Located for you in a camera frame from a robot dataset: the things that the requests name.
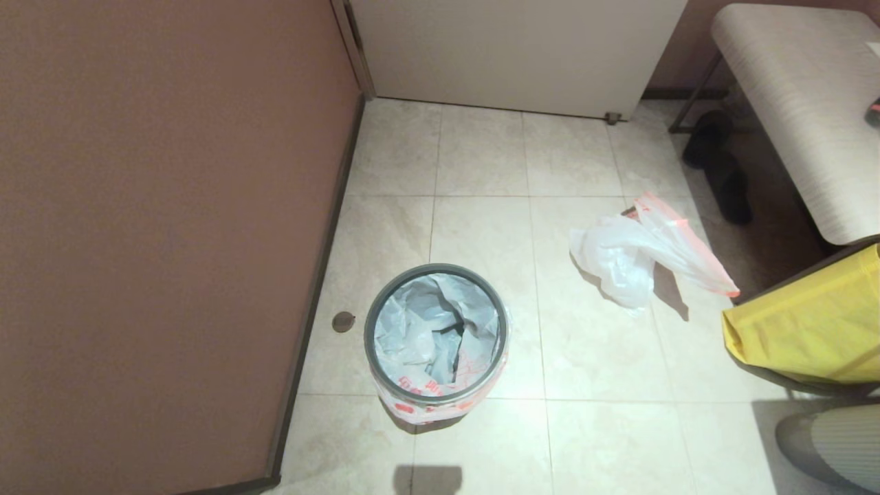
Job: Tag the new white red-print plastic bag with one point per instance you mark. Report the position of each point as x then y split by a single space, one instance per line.
426 330

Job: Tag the used white red-print trash bag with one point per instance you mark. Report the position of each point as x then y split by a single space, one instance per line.
632 254

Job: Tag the yellow fabric bag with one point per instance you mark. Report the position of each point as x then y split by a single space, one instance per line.
811 330

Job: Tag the round metal floor drain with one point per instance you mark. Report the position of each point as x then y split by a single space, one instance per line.
343 321

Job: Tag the white door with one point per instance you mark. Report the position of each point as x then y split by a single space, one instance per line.
515 55

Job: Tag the small metal door stop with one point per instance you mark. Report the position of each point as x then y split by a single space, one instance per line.
612 117

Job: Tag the black slipper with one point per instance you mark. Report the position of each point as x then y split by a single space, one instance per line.
707 135
729 190

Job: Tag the grey metal bench leg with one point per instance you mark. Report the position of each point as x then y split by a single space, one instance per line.
694 93

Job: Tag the beige wood-grain bench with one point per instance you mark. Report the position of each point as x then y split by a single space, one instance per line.
804 117

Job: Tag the grey round cushion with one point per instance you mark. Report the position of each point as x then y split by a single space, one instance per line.
835 447

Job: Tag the red and black object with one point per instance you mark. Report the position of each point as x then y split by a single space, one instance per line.
874 113

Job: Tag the white paper sheet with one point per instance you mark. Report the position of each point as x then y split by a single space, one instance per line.
874 49

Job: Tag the beige door frame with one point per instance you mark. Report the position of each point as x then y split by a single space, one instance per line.
354 48

